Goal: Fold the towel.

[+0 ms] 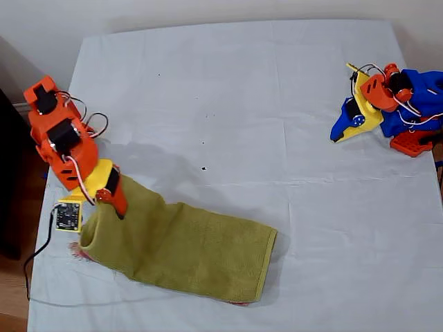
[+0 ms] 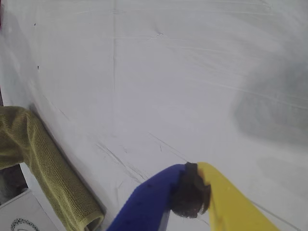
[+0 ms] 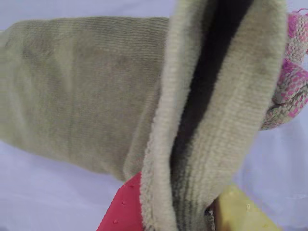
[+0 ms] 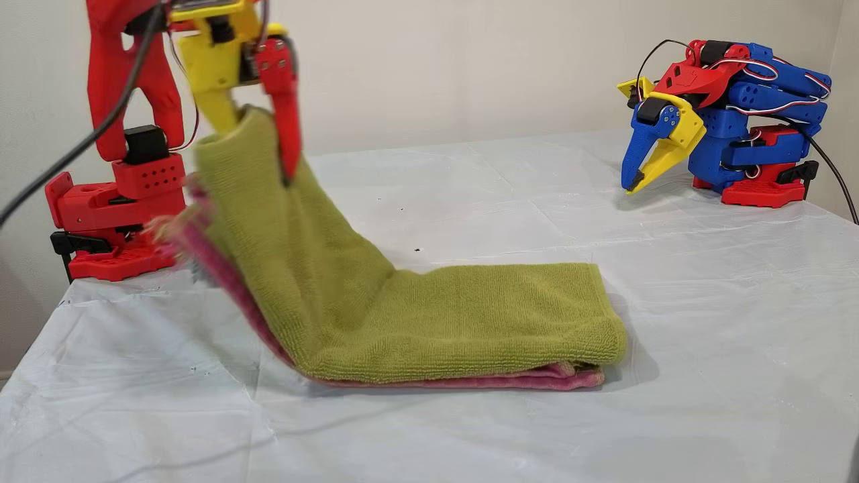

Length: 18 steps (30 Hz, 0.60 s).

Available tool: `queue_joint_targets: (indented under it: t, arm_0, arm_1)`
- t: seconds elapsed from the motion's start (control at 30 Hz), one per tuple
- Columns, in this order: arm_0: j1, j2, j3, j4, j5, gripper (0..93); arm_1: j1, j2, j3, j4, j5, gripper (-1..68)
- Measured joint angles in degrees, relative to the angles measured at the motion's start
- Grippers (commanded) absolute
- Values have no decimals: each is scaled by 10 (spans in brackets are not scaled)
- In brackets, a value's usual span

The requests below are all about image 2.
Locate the white tablecloth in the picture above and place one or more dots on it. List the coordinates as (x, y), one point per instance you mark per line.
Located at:
(168, 84)

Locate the white box with dotted print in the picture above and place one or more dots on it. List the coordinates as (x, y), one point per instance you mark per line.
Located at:
(21, 214)

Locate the green towel with pink borders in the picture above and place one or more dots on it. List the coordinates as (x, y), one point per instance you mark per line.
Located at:
(48, 168)

